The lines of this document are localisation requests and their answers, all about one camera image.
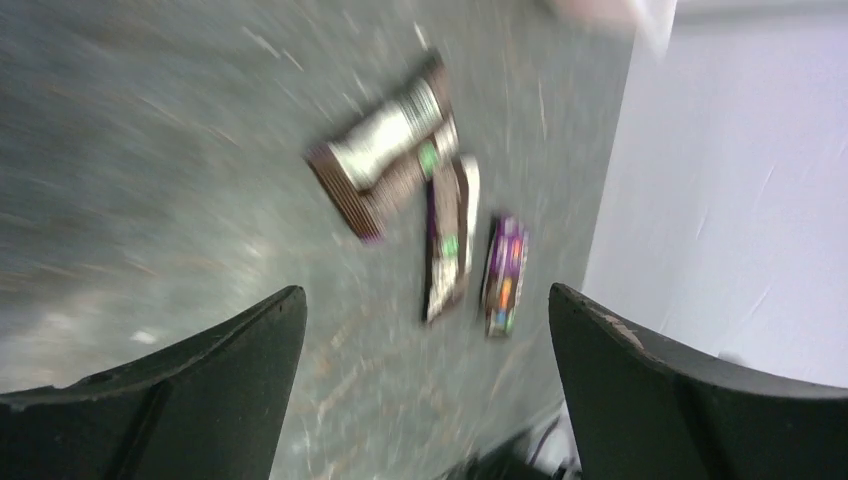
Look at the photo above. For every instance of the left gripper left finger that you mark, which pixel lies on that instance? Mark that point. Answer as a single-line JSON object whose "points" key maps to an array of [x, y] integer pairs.
{"points": [[209, 407]]}

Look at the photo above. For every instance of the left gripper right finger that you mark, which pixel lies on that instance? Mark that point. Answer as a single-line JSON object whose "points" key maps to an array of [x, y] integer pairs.
{"points": [[644, 406]]}

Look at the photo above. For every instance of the purple brown M&M bag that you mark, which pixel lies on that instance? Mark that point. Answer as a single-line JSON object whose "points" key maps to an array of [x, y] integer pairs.
{"points": [[503, 280]]}

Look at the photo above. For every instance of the brown candy bag top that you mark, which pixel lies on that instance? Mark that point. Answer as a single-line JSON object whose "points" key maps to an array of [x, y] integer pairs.
{"points": [[370, 171]]}

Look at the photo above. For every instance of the brown candy bag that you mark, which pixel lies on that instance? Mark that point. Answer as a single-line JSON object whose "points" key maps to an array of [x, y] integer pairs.
{"points": [[453, 203], [370, 171]]}

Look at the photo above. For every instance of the brown candy bag middle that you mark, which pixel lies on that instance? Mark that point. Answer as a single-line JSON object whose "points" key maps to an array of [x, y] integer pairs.
{"points": [[453, 203]]}

